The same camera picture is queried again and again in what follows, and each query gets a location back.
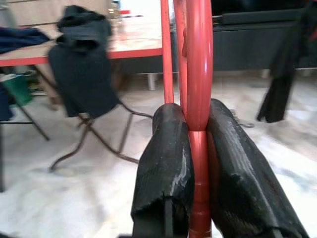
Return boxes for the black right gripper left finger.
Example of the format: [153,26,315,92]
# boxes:
[130,102,196,238]

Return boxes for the marble table red edge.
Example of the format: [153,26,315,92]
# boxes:
[0,9,165,173]

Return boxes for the red plastic hanger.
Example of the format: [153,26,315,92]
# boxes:
[160,0,220,238]

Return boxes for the green plastic container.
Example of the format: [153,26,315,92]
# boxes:
[1,73,33,105]

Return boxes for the black soundbar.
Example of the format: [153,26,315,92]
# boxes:
[214,11,302,25]

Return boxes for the black television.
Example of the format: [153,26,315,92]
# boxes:
[210,0,317,13]

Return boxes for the black TV cabinet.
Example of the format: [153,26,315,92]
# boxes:
[116,7,317,92]

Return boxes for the navy garment red trim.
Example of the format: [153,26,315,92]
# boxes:
[0,26,50,121]

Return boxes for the plain black garment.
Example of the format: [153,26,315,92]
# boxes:
[48,4,120,119]

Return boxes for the black shirt white lettering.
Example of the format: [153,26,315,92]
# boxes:
[256,4,317,124]

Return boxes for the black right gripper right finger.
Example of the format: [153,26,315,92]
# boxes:
[206,98,311,238]

